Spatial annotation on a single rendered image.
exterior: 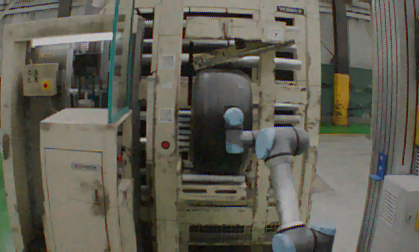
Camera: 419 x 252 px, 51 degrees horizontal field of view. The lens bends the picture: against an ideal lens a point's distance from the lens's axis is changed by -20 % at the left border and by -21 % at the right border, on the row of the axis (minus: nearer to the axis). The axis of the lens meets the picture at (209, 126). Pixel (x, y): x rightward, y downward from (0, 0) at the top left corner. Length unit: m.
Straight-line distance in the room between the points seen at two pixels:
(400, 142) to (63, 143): 1.46
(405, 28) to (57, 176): 1.65
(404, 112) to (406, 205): 0.33
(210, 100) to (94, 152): 0.75
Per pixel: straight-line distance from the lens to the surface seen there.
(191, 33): 3.13
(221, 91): 2.74
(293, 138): 2.01
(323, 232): 1.94
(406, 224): 1.48
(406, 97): 1.61
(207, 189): 2.87
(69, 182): 2.32
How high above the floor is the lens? 1.59
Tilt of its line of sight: 8 degrees down
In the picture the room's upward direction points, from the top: 2 degrees clockwise
